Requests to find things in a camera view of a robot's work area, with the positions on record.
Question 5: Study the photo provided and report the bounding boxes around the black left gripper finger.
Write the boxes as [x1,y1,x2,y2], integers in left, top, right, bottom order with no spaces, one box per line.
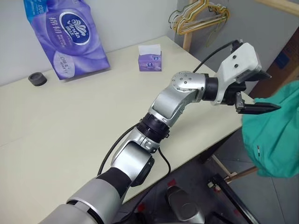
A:
[240,70,272,83]
[235,92,282,115]

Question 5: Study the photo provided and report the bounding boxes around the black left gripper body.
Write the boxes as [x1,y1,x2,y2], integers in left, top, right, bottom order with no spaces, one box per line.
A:
[225,81,247,107]

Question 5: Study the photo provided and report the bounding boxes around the green shorts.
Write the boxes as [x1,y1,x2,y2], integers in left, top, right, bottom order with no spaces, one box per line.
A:
[241,80,299,179]

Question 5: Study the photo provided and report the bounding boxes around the wooden clothes rack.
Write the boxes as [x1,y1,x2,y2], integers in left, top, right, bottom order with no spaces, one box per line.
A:
[183,0,299,51]

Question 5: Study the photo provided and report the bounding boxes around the wooden rack foot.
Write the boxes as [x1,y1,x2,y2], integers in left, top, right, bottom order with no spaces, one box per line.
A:
[211,154,258,185]

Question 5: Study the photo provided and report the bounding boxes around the bunch of clothes hangers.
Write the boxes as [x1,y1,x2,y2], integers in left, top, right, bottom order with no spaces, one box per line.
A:
[174,0,232,36]

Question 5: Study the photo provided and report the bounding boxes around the small purple tissue box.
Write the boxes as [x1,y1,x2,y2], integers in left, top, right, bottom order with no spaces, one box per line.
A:
[137,43,163,73]

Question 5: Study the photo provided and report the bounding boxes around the silver rounded robot body part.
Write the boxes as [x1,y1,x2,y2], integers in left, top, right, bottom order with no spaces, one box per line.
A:
[164,185,206,224]

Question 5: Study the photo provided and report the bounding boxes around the purple Vinda tissue pack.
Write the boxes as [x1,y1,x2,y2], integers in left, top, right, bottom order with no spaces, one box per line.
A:
[23,0,111,81]

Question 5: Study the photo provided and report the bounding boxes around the black round cap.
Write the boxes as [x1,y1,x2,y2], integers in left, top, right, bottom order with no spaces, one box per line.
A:
[28,72,48,88]

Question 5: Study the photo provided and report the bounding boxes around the blue wall sign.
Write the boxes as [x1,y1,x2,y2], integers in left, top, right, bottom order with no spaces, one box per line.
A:
[274,51,291,70]

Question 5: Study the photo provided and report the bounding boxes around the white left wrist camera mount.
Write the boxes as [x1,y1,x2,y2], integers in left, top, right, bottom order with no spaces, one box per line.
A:
[211,42,263,106]

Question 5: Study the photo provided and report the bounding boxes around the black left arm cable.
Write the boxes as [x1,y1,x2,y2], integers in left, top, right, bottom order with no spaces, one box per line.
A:
[97,40,242,176]

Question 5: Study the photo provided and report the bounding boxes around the light green wire hanger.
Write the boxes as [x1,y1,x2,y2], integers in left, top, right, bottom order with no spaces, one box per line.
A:
[205,21,221,48]

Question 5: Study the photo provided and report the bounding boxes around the black metal frame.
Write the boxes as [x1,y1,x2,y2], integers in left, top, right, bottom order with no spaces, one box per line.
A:
[207,174,260,224]

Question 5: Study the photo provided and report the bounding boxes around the dark green wire hanger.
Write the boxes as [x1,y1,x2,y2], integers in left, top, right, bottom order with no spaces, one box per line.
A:
[168,1,188,30]

